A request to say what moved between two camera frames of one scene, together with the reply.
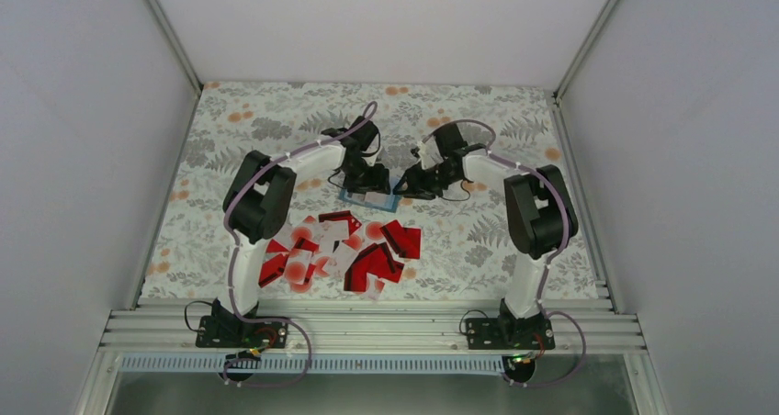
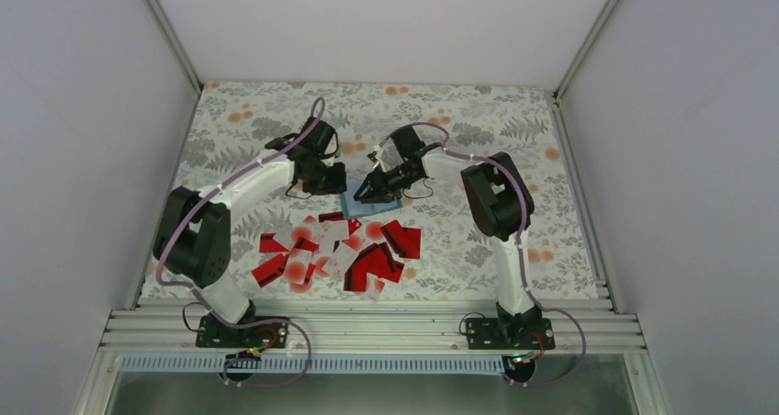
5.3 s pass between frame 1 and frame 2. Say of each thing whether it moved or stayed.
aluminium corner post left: stayed
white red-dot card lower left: stayed
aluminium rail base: stayed
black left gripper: moved
